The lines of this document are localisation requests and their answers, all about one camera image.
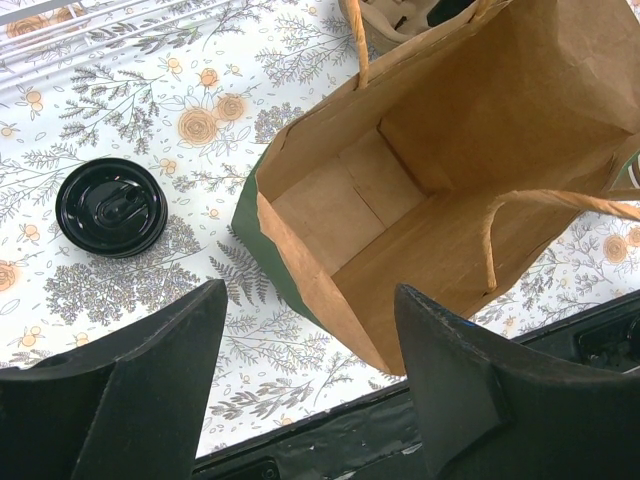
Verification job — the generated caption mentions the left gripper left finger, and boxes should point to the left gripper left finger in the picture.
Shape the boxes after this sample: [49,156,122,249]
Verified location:
[1,280,228,479]

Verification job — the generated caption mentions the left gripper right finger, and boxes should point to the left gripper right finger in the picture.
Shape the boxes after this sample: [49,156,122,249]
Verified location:
[394,285,639,479]

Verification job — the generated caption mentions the green paper bag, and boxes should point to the green paper bag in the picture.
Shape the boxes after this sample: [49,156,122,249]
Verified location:
[232,0,639,375]

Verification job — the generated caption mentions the cardboard cup carrier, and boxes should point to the cardboard cup carrier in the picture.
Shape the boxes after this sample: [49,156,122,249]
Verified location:
[359,0,486,54]

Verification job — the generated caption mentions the stacked black lids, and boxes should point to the stacked black lids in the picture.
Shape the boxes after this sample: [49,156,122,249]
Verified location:
[55,157,168,259]

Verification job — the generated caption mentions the floral table mat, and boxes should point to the floral table mat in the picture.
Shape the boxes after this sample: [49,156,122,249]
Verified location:
[0,0,640,459]

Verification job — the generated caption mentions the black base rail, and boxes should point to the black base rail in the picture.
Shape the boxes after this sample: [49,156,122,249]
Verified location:
[192,289,640,480]

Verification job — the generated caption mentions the white wire dish rack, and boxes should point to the white wire dish rack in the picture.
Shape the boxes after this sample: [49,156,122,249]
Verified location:
[1,1,210,70]

